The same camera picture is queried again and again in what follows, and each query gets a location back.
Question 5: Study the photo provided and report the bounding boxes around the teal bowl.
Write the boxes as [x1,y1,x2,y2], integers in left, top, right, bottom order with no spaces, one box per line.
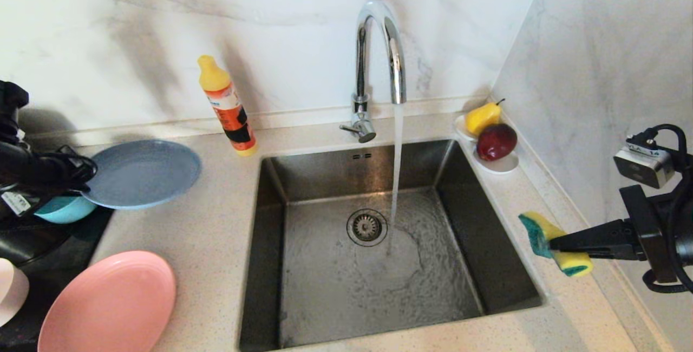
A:
[34,195,99,225]

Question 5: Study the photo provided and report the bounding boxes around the yellow sponge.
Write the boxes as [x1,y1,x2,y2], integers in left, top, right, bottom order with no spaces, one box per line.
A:
[519,211,593,278]

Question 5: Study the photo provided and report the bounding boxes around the blue plate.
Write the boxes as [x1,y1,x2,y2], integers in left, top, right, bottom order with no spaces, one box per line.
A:
[81,140,202,210]

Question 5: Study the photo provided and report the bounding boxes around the small light pink plate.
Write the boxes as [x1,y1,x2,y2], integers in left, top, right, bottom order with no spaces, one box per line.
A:
[0,258,30,327]

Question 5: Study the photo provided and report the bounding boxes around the orange dish soap bottle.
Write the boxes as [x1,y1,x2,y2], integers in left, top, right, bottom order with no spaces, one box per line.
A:
[198,55,258,157]

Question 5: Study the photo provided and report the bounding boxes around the metal sink drain strainer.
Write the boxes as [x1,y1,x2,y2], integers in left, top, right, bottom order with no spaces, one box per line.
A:
[346,210,388,247]

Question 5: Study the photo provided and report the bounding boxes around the stainless steel sink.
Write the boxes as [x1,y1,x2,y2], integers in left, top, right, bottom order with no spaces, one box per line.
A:
[239,139,544,351]

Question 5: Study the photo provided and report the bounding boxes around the black induction cooktop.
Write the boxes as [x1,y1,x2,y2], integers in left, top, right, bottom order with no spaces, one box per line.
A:
[0,208,114,352]

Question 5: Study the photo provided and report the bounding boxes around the large salmon pink plate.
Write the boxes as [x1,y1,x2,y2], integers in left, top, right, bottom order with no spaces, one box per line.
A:
[37,251,177,352]

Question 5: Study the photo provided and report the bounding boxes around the white fruit dish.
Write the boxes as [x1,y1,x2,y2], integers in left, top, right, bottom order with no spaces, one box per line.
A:
[454,114,519,174]

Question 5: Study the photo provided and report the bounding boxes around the dark red apple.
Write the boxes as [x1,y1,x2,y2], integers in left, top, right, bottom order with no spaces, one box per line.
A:
[476,123,518,161]

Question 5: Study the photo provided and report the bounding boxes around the yellow pear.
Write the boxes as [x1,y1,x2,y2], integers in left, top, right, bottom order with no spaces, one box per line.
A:
[465,99,505,136]

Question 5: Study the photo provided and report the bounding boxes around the chrome gooseneck faucet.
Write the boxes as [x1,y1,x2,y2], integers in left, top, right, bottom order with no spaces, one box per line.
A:
[340,0,407,144]

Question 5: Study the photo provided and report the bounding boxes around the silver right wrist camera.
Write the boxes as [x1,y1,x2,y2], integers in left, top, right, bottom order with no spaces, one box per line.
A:
[613,134,676,189]

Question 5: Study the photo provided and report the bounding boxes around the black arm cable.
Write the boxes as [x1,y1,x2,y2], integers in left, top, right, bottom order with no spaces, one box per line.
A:
[642,123,693,295]

